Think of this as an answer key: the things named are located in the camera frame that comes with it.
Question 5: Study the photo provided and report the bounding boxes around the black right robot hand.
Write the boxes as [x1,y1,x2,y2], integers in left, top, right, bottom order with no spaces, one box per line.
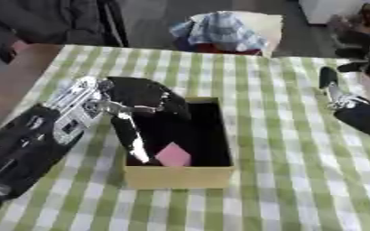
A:
[318,66,370,142]

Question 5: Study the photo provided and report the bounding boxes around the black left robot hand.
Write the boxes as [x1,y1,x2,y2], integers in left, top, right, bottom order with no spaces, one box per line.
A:
[101,76,193,165]

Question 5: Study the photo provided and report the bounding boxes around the tan cardboard box black inside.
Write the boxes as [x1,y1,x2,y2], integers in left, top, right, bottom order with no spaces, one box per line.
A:
[120,96,237,190]

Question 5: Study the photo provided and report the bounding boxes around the pink block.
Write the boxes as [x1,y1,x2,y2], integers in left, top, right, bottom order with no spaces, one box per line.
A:
[153,142,193,168]

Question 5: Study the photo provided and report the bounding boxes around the black tripod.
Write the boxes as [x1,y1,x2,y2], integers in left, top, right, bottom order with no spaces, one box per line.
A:
[97,0,132,49]

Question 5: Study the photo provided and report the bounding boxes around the black chair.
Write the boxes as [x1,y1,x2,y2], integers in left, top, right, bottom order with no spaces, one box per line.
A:
[328,14,370,79]

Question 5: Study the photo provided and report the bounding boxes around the red chair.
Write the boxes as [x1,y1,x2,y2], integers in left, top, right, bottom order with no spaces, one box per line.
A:
[192,42,263,56]

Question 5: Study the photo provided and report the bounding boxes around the blue white checked cloth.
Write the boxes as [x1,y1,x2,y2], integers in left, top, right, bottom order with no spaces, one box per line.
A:
[167,11,269,53]

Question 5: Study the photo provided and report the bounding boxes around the white cabinet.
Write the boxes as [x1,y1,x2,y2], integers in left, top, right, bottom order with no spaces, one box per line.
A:
[297,0,367,25]

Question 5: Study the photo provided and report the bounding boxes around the person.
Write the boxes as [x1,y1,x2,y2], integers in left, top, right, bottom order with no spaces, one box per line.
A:
[0,0,108,65]

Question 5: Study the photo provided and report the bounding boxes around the person's hand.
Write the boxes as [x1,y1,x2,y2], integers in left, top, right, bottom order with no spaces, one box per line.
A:
[9,39,33,57]

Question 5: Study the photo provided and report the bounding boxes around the beige bag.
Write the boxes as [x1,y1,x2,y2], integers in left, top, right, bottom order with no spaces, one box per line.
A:
[217,10,286,59]

